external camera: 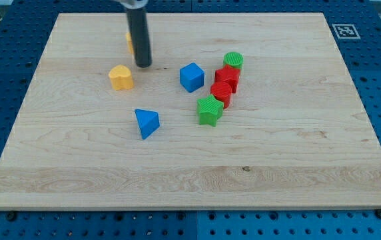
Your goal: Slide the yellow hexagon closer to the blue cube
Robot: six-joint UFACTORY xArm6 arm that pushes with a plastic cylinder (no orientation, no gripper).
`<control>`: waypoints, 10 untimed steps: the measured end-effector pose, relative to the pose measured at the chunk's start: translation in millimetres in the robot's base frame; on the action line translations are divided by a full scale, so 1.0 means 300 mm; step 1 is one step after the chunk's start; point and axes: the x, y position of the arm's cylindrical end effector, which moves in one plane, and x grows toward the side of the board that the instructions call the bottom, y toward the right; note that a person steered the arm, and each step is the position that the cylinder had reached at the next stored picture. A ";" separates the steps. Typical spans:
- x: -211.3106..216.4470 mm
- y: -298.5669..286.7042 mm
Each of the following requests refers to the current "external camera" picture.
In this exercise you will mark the red pentagon block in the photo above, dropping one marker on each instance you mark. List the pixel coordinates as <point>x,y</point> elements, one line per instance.
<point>229,75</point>

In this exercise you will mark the red cylinder block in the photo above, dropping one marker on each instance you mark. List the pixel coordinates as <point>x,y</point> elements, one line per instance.
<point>222,91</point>

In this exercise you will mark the yellow hexagon block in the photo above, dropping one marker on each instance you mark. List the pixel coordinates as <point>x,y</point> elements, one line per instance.
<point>129,43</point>

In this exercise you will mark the blue cube block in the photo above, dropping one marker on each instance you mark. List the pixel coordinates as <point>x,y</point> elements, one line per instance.
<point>191,77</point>

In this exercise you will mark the white fiducial marker tag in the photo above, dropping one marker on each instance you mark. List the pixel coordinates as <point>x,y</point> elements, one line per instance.
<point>345,31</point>

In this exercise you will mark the wooden board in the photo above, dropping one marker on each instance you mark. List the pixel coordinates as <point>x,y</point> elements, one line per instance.
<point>295,135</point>

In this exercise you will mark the blue triangle block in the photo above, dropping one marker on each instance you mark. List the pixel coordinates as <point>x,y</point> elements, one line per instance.
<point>148,122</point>

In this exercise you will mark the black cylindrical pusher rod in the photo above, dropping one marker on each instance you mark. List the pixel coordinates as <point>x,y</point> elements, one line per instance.
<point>138,28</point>

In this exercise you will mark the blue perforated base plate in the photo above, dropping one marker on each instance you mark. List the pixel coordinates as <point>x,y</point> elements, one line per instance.
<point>24,31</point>

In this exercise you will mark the silver rod mount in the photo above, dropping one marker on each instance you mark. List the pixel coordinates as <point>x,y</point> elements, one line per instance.
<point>132,4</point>

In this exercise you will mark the green star block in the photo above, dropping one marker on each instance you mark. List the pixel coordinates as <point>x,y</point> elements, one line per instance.
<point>209,110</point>

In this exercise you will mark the yellow heart block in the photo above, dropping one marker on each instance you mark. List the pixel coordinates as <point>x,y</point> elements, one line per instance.
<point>121,78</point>

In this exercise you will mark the green cylinder block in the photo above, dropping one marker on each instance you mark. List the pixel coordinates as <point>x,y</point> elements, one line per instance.
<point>234,59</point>

